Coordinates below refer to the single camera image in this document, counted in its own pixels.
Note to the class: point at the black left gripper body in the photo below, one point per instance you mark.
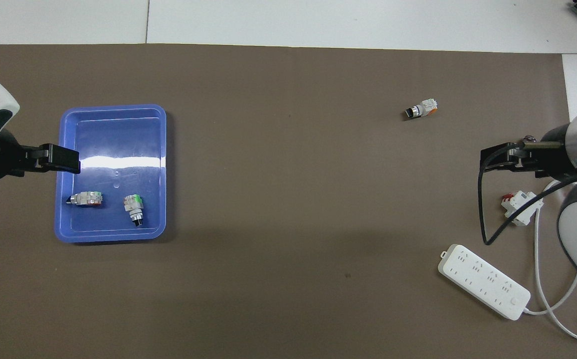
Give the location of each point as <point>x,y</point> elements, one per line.
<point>4,159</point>

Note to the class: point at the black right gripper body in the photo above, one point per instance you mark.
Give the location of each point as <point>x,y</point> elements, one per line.
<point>557,154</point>

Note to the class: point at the small white selector switch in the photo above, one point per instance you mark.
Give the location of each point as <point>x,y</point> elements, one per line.
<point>86,199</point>
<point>133,207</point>
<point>422,109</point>

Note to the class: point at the white circuit breaker red levers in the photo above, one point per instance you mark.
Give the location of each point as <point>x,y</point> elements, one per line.
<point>517,202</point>

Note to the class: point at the blue plastic tray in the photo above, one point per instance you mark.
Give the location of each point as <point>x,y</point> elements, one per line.
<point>113,139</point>

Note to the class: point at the white power strip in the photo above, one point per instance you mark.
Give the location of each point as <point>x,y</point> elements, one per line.
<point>482,279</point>

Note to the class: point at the brown table mat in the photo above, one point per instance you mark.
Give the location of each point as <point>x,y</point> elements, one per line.
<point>288,199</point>

